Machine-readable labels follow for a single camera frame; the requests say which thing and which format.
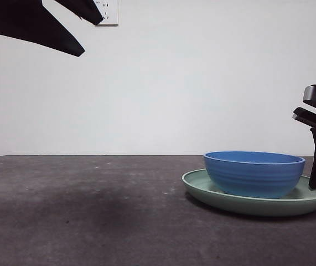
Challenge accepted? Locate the white wall socket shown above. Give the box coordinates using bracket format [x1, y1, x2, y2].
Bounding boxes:
[94, 0, 119, 27]

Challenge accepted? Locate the blue bowl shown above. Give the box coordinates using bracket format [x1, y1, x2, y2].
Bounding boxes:
[203, 150, 306, 200]

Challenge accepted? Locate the green plate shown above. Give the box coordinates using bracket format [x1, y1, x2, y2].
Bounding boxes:
[182, 167, 316, 217]

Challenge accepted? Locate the pale grey camera box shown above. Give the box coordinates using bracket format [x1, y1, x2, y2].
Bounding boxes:
[302, 85, 316, 111]

